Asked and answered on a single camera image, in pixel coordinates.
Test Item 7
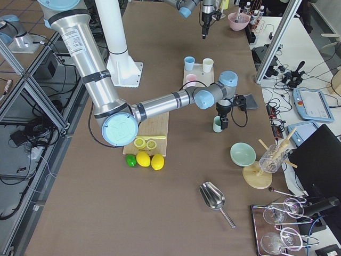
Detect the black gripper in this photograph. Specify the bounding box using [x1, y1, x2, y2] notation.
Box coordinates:
[201, 11, 221, 39]
[216, 99, 232, 130]

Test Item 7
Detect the green plastic cup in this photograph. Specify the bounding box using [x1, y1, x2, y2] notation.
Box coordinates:
[213, 116, 222, 133]

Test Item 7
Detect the cream plastic cup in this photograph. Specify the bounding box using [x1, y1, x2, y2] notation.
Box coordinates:
[202, 58, 214, 73]

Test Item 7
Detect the blue plastic cup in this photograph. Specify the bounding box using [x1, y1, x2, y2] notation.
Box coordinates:
[184, 56, 195, 71]

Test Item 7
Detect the pink plastic cup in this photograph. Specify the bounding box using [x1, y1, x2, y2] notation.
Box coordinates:
[186, 74, 197, 87]

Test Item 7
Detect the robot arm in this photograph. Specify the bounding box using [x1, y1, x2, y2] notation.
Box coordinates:
[39, 1, 238, 147]
[164, 0, 222, 39]

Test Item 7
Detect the cream rabbit tray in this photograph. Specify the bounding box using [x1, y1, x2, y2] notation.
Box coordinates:
[183, 63, 215, 87]

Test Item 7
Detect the metal rod black tip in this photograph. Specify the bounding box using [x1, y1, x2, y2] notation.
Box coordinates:
[234, 7, 241, 23]

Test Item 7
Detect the grey folded cloth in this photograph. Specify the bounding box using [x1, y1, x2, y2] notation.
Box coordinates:
[244, 94, 258, 111]

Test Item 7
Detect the green bowl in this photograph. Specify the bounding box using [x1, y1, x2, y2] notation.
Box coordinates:
[230, 142, 256, 167]

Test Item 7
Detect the pink bowl with ice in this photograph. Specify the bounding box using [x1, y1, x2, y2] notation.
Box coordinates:
[228, 12, 250, 31]

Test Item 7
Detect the small labelled bottle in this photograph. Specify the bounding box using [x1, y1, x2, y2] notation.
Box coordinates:
[249, 10, 258, 25]

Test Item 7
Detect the black power strip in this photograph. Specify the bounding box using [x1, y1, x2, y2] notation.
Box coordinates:
[266, 104, 285, 140]

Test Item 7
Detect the clear glass on stand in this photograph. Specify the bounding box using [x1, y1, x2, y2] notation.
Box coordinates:
[259, 145, 287, 173]

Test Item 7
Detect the wooden stand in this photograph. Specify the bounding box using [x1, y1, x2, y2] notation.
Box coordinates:
[242, 128, 298, 189]

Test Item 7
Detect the wooden cutting board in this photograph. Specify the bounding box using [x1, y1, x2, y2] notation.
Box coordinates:
[123, 113, 169, 157]

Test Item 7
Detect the lower lemon slice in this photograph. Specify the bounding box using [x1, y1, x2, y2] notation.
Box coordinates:
[146, 140, 157, 150]

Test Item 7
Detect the lemon slice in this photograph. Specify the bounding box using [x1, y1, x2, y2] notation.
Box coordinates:
[146, 140, 157, 150]
[134, 138, 147, 149]

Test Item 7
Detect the whole lemon near board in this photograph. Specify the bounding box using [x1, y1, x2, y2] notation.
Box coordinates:
[151, 154, 165, 171]

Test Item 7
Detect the metal scoop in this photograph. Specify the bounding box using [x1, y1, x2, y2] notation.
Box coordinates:
[199, 181, 236, 228]

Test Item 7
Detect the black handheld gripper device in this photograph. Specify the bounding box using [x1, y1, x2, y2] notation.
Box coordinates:
[282, 61, 305, 90]

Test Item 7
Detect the yellow plastic knife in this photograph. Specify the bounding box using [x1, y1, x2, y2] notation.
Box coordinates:
[136, 135, 166, 140]

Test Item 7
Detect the upper lemon slice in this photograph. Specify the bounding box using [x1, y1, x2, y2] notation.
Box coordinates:
[134, 138, 147, 149]

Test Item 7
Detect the blue teach pendant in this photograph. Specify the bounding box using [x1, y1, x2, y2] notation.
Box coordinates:
[293, 88, 335, 123]

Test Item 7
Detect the black laptop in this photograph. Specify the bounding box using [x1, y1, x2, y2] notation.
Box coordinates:
[289, 124, 340, 198]

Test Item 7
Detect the green lime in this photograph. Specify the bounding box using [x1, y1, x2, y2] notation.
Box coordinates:
[125, 155, 137, 167]

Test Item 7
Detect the upper wine glass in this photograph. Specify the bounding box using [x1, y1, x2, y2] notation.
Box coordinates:
[263, 197, 304, 225]

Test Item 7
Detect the wine glass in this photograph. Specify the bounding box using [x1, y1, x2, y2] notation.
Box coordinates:
[263, 197, 304, 225]
[261, 227, 303, 255]

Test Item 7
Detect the lower wine glass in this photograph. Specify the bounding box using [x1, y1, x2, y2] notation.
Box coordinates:
[261, 227, 303, 255]

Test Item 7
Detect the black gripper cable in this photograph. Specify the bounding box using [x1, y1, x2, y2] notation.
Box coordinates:
[178, 79, 248, 128]

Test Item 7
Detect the aluminium post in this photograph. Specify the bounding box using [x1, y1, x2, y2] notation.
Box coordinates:
[255, 0, 302, 85]

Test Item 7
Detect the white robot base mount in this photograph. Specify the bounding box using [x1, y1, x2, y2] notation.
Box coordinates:
[95, 0, 143, 87]

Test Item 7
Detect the aluminium frame truss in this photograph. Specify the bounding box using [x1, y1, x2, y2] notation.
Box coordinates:
[1, 28, 88, 255]

